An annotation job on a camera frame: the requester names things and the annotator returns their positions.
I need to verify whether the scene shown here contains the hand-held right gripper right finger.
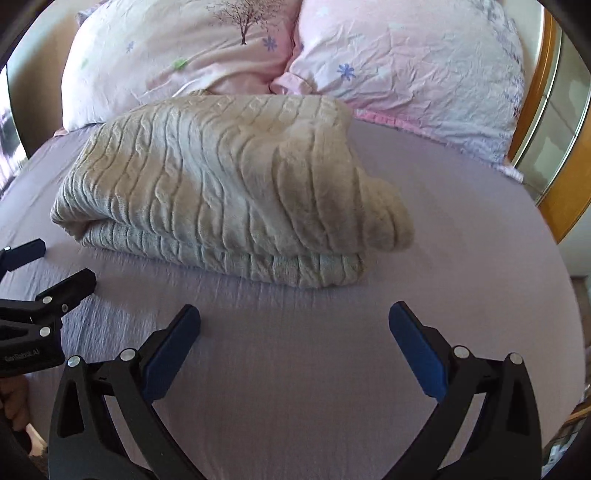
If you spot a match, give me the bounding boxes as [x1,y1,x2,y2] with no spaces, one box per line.
[388,301,544,480]

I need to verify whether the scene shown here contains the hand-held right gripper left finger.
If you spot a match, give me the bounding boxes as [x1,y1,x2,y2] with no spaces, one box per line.
[47,304,207,480]

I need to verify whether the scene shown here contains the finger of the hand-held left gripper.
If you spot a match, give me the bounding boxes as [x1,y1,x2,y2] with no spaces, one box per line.
[0,239,48,274]
[27,269,98,325]

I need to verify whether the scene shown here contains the beige knit blanket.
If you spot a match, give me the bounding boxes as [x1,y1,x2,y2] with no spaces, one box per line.
[50,90,415,289]

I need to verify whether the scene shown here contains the person's left hand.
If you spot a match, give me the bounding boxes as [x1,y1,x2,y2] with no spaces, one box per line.
[0,376,30,433]

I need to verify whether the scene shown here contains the lavender bed sheet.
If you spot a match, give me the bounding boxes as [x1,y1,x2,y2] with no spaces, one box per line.
[0,110,580,480]

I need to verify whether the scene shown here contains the pink pillow with tree print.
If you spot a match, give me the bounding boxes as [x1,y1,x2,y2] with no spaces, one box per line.
[61,0,302,133]

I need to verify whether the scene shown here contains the mirror panel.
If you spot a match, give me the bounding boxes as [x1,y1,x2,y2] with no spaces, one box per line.
[513,23,591,204]

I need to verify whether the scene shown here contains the pink pillow with blue flowers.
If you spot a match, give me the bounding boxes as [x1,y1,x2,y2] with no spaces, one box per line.
[270,0,528,185]

